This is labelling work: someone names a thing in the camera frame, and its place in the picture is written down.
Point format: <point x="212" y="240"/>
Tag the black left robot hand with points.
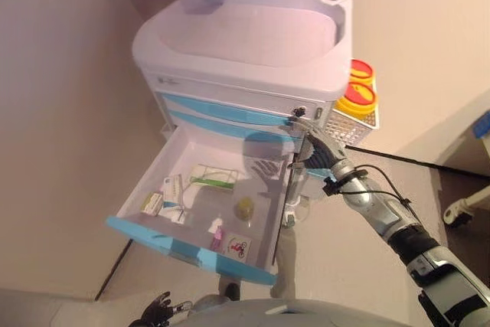
<point x="159" y="309"/>

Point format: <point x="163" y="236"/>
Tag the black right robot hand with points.
<point x="321" y="152"/>

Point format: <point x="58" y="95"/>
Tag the clear bottle of amber pills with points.
<point x="245" y="209"/>

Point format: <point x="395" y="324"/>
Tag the blue front cart drawer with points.
<point x="214" y="204"/>
<point x="214" y="104"/>
<point x="222" y="122"/>

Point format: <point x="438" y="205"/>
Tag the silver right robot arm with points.
<point x="386" y="212"/>

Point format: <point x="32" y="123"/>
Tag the green white medicine box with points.
<point x="151" y="204"/>

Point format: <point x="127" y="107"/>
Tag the white mesh side basket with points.
<point x="350" y="129"/>

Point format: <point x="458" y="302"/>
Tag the black cart lock keys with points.
<point x="299" y="112"/>

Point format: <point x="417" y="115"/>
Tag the yellow sharps container red lid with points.
<point x="361" y="70"/>
<point x="358" y="97"/>

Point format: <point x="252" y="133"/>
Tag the small pink bottle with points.
<point x="217" y="235"/>

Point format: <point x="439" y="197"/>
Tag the flat blue white packet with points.
<point x="172" y="213"/>

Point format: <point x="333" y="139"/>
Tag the red scooter picture card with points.
<point x="237" y="246"/>

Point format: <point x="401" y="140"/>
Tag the green toothbrush packet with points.
<point x="212" y="177"/>

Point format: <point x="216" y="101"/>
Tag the white medical cart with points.
<point x="245" y="36"/>

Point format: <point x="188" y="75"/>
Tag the grey robot torso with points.
<point x="306" y="315"/>

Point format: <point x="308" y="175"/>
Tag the blue bed corner bracket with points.
<point x="482" y="126"/>

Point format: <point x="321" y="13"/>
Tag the white hospital bed frame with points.
<point x="480" y="197"/>

